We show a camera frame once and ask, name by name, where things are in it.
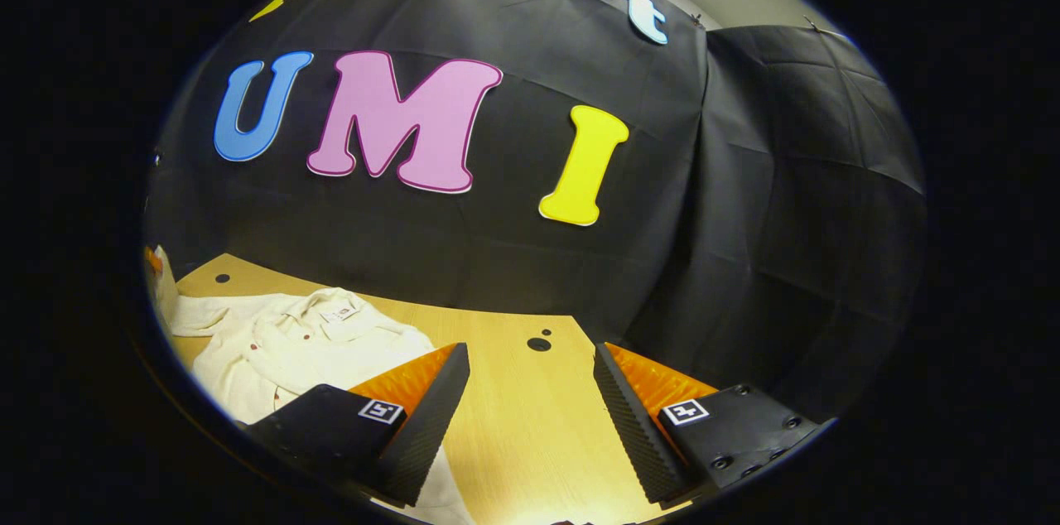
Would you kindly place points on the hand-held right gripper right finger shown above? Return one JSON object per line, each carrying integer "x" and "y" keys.
{"x": 636, "y": 426}

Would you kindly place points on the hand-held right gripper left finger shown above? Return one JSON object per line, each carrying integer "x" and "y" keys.
{"x": 422, "y": 426}

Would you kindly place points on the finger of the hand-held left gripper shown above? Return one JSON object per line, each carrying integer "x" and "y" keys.
{"x": 152, "y": 260}

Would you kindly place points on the white buttoned shirt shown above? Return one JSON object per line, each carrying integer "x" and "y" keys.
{"x": 315, "y": 343}

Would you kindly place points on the black backdrop cloth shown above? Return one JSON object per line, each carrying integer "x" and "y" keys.
{"x": 513, "y": 252}

